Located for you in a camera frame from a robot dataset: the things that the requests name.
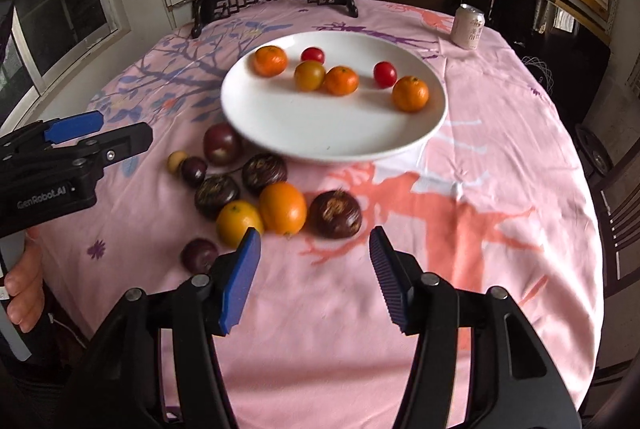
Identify yellow-orange tomato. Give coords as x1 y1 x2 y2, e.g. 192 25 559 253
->
293 61 327 92

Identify large dark purple tomato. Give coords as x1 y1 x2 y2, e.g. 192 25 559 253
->
203 123 243 167

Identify window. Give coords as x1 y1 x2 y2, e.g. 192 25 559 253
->
0 0 132 110

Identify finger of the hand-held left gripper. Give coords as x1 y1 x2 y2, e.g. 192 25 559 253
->
0 111 104 154
50 123 154 182

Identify black wheeled object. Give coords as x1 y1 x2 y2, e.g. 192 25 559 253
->
575 124 613 176

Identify mandarin orange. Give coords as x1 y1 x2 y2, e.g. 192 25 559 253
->
391 76 430 112
252 45 289 77
322 66 360 96

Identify round yellow-orange citrus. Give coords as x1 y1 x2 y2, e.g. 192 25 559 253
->
216 200 264 248

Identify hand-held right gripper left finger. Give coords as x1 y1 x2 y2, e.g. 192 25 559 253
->
65 227 262 429

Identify white plate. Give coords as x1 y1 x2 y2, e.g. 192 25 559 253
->
220 31 447 164

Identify dark wooden chair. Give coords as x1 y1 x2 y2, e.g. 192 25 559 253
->
597 179 640 300

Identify person's left hand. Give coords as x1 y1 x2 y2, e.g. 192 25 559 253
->
4 229 46 335

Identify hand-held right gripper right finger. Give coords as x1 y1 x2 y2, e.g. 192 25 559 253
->
369 225 583 429

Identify dark brown water chestnut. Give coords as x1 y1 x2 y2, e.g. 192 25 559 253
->
308 190 362 240
194 174 240 220
242 153 288 197

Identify small dark purple tomato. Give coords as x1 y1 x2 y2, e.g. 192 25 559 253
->
180 238 219 275
180 157 208 188

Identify pink drink can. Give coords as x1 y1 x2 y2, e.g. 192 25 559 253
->
450 4 486 50

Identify pink printed tablecloth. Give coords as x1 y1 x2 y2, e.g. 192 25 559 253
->
37 0 601 429

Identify oval orange citrus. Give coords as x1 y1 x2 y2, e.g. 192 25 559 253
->
258 182 308 236

